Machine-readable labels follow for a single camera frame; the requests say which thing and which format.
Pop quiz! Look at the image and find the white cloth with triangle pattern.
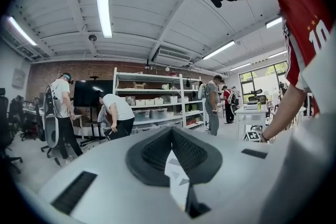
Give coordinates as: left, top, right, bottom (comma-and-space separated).
164, 148, 191, 212

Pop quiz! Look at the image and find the large black screen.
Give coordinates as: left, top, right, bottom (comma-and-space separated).
73, 80, 114, 108

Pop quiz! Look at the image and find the person's right forearm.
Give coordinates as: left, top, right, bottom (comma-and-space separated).
261, 88, 308, 143

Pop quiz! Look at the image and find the ceiling strip light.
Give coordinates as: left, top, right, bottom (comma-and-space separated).
229, 62, 252, 71
7, 16, 37, 46
268, 50, 288, 59
95, 0, 113, 39
265, 17, 283, 29
202, 40, 236, 60

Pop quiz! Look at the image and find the white metal-leg table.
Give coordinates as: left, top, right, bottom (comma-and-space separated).
234, 105, 269, 141

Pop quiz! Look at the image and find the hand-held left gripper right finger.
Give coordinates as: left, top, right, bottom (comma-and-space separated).
172, 127, 272, 220

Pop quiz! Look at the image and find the group of shelf storage bins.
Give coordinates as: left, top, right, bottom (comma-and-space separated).
125, 95, 190, 134

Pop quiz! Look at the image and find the grey white backpack pod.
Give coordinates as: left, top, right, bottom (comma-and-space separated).
197, 83, 208, 100
43, 112, 60, 150

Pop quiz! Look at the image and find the wide white shelving unit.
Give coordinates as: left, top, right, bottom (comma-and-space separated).
112, 67, 184, 134

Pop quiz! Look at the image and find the narrow white shelving unit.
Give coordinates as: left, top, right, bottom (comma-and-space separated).
180, 74, 206, 129

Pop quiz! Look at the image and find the large black-framed window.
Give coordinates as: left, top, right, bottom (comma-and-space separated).
238, 60, 289, 103

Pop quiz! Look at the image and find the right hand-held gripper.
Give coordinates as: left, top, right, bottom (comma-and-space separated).
243, 124, 264, 143

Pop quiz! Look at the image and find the ceiling air conditioner unit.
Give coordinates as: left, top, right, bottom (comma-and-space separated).
152, 46, 192, 68

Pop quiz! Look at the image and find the red flat box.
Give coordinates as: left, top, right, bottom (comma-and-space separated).
185, 117, 202, 126

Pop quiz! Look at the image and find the black tablet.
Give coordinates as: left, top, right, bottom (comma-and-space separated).
103, 123, 129, 142

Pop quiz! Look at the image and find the grey wall panel box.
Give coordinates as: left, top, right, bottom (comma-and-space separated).
12, 68, 26, 89

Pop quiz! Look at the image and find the grey mesh office chair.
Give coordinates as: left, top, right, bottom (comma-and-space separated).
248, 88, 267, 106

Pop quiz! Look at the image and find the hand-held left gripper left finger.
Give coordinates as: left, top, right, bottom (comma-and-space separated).
38, 126, 191, 224

